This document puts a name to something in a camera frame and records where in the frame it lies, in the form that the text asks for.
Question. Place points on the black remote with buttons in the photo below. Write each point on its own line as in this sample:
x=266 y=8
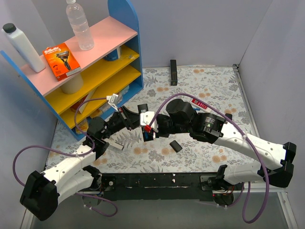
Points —
x=142 y=108

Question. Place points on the cream cylinder on shelf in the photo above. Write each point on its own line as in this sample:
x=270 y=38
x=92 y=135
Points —
x=73 y=85

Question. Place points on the silver white remote control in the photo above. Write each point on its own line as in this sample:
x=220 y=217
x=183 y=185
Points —
x=113 y=145

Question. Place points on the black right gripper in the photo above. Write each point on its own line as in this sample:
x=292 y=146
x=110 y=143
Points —
x=148 y=134

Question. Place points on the orange razor box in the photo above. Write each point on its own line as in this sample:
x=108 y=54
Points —
x=61 y=61

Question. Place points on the red white remote control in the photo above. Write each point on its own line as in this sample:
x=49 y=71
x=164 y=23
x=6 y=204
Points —
x=200 y=106

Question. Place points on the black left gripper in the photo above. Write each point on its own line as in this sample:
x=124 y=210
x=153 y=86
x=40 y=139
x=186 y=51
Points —
x=124 y=118

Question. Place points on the plain black remote control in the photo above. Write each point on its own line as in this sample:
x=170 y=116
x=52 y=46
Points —
x=148 y=133

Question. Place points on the floral table mat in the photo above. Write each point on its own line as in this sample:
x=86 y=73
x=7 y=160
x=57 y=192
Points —
x=218 y=87

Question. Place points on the clear plastic water bottle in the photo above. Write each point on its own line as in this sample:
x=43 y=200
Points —
x=79 y=25

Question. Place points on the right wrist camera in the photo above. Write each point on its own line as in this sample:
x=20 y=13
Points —
x=147 y=122

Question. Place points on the blue white can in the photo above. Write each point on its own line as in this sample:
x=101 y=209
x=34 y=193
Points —
x=114 y=55

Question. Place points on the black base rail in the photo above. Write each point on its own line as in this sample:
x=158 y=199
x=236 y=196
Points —
x=164 y=186

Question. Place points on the black box at back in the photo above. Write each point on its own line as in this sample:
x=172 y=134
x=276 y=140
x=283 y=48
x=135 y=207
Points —
x=173 y=72

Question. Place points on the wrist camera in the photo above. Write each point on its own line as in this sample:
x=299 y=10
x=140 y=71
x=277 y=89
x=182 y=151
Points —
x=147 y=122
x=113 y=101

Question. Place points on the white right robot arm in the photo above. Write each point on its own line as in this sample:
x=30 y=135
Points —
x=272 y=162

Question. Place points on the blue pink yellow shelf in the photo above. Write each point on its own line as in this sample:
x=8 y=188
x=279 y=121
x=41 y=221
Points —
x=119 y=29

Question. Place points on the tissue packs on shelf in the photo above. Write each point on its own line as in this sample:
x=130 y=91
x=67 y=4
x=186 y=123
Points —
x=90 y=104

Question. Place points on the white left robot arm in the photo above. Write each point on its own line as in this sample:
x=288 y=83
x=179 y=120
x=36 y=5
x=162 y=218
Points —
x=44 y=191

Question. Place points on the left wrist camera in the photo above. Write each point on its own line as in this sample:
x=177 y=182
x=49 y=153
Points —
x=113 y=101

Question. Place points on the white bottle black cap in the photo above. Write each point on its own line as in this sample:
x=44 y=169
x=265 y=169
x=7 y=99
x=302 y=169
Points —
x=23 y=46

